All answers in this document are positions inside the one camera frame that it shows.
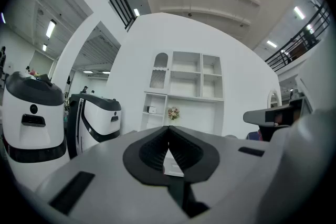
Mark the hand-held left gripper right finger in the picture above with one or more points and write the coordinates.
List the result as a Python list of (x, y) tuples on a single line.
[(199, 162)]

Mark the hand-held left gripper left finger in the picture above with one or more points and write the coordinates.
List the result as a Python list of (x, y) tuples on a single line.
[(141, 162)]

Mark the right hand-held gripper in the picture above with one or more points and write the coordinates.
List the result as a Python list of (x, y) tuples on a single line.
[(256, 116)]

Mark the black and white box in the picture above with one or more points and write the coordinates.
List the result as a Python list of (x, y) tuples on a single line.
[(151, 109)]

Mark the white shelving unit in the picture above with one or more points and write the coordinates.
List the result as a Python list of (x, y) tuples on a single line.
[(198, 102)]

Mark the white arched mirror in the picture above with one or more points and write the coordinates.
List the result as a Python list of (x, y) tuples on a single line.
[(273, 99)]

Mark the pink flower bouquet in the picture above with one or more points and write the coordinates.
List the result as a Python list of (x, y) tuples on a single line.
[(173, 113)]

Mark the white and black service robot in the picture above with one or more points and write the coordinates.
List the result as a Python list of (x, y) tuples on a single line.
[(32, 133), (101, 123)]

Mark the long ceiling light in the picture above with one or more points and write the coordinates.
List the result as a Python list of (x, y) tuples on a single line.
[(299, 13), (44, 47), (136, 12), (51, 29), (272, 44)]

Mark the white fluted glass cabinet door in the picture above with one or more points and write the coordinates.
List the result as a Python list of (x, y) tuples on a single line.
[(159, 73)]

